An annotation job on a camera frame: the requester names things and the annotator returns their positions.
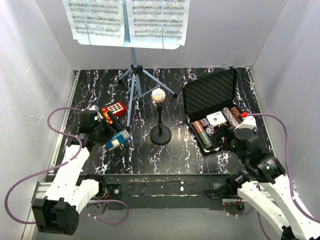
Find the red white chip row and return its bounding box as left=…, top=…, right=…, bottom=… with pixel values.
left=192, top=120, right=205, bottom=135

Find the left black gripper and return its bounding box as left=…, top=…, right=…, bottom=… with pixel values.
left=93, top=111, right=126, bottom=146

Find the blue music stand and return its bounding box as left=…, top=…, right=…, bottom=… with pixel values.
left=76, top=0, right=182, bottom=128

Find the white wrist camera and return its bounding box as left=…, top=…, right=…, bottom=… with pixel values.
left=89, top=105, right=103, bottom=120
left=234, top=112, right=257, bottom=131

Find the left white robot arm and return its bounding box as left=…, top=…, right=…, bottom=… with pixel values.
left=32, top=107, right=124, bottom=236

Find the black poker chip case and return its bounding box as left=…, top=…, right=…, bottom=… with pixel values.
left=182, top=67, right=237, bottom=155

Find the purple cable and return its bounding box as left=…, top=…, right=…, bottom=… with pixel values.
left=207, top=112, right=320, bottom=240
left=4, top=107, right=130, bottom=225

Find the sheet music page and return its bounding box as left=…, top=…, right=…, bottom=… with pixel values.
left=62, top=0, right=125, bottom=46
left=126, top=0, right=190, bottom=49

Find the black microphone stand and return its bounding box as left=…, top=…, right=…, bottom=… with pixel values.
left=149, top=103, right=172, bottom=146

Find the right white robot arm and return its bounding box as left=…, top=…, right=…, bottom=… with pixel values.
left=212, top=124, right=320, bottom=240

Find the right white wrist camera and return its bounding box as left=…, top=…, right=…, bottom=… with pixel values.
left=234, top=112, right=257, bottom=131

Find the blue grey brick toy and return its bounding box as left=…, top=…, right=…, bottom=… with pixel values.
left=105, top=129, right=130, bottom=151

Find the left aluminium rail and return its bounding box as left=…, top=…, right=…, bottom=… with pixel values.
left=49, top=70, right=80, bottom=168

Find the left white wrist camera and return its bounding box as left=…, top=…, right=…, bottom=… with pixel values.
left=89, top=105, right=103, bottom=120

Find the blue white chip row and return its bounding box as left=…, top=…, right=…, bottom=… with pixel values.
left=221, top=107, right=239, bottom=127

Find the green chip row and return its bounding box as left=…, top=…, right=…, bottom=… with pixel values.
left=198, top=131, right=212, bottom=149

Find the brown chip row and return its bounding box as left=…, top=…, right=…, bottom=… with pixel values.
left=229, top=106, right=242, bottom=121

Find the white card deck box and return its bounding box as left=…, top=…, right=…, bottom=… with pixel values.
left=206, top=111, right=227, bottom=127

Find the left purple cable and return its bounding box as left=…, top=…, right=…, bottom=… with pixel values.
left=4, top=107, right=130, bottom=225

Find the right sheet music page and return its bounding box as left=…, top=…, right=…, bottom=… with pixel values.
left=126, top=0, right=190, bottom=49

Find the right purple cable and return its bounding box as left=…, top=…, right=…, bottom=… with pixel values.
left=207, top=112, right=320, bottom=240

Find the left sheet music page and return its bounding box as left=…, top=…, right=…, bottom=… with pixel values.
left=62, top=0, right=125, bottom=46

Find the pink toy microphone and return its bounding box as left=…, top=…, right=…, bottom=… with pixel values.
left=151, top=88, right=166, bottom=103

